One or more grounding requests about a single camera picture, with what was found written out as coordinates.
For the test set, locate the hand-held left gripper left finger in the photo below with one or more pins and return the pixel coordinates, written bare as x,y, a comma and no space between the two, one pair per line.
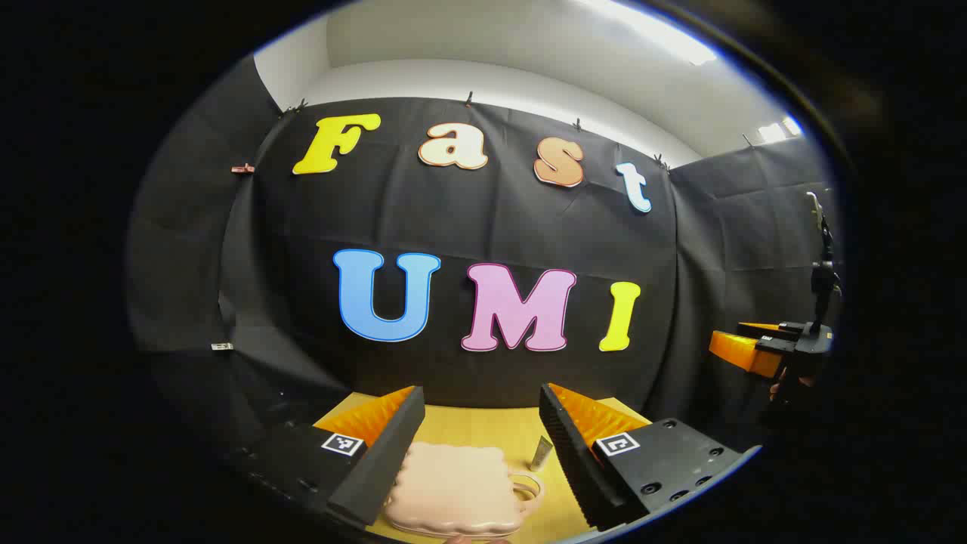
385,461

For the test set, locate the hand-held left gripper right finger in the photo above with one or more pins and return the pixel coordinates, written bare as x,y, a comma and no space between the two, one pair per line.
570,453

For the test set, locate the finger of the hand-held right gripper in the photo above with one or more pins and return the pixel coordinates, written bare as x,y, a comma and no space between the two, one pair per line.
770,328
744,353

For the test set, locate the small skin care tube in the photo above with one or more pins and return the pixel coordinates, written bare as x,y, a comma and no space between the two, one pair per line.
542,453

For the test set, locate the pink suitcase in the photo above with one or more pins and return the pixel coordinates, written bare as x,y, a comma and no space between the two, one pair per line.
453,487

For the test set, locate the small ceiling light panel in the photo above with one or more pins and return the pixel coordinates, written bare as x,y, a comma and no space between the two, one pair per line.
778,130

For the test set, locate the black backdrop cloth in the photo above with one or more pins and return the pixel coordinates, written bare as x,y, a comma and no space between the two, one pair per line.
491,219

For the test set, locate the long ceiling light strip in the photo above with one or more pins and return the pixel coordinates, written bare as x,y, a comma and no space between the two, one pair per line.
657,30

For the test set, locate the reddish cloth clip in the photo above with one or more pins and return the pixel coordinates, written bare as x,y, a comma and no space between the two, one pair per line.
243,168

